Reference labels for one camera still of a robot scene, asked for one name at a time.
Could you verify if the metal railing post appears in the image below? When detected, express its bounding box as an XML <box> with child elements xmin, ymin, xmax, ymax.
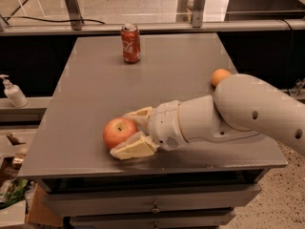
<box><xmin>192</xmin><ymin>0</ymin><xmax>206</xmax><ymax>28</ymax></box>
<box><xmin>64</xmin><ymin>0</ymin><xmax>84</xmax><ymax>31</ymax></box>

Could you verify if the orange fruit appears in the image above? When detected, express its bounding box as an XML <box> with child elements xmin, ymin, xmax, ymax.
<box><xmin>212</xmin><ymin>69</ymin><xmax>231</xmax><ymax>87</ymax></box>

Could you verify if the grey drawer cabinet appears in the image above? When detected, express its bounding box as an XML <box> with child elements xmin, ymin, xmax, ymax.
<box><xmin>20</xmin><ymin>33</ymin><xmax>286</xmax><ymax>229</ymax></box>

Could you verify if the black cable behind railing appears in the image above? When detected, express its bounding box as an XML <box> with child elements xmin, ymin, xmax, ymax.
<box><xmin>0</xmin><ymin>14</ymin><xmax>106</xmax><ymax>26</ymax></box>

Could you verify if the white pump dispenser bottle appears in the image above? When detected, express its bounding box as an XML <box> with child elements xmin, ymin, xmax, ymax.
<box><xmin>0</xmin><ymin>74</ymin><xmax>28</xmax><ymax>108</ymax></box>

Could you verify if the red cola can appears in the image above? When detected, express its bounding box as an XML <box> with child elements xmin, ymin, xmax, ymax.
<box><xmin>120</xmin><ymin>24</ymin><xmax>141</xmax><ymax>64</ymax></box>

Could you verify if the left metal railing post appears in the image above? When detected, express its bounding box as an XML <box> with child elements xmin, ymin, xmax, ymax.
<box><xmin>64</xmin><ymin>0</ymin><xmax>84</xmax><ymax>31</ymax></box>

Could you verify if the red apple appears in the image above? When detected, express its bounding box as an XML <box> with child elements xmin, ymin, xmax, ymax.
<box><xmin>103</xmin><ymin>117</ymin><xmax>137</xmax><ymax>150</ymax></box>

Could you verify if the green plastic bag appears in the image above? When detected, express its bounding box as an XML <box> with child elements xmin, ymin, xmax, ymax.
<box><xmin>0</xmin><ymin>179</ymin><xmax>28</xmax><ymax>209</ymax></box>

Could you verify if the cardboard box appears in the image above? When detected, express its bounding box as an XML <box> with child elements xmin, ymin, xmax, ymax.
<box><xmin>26</xmin><ymin>185</ymin><xmax>63</xmax><ymax>227</ymax></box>

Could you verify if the upper drawer knob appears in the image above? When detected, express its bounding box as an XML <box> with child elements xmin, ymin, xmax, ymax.
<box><xmin>151</xmin><ymin>202</ymin><xmax>160</xmax><ymax>214</ymax></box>

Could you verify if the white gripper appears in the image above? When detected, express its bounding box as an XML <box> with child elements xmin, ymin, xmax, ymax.
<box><xmin>110</xmin><ymin>100</ymin><xmax>187</xmax><ymax>160</ymax></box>

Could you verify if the right metal railing post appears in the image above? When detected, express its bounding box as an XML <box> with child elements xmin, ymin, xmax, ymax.
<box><xmin>192</xmin><ymin>0</ymin><xmax>206</xmax><ymax>28</ymax></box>

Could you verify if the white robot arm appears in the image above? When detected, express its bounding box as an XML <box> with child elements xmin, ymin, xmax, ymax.
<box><xmin>110</xmin><ymin>73</ymin><xmax>305</xmax><ymax>160</ymax></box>

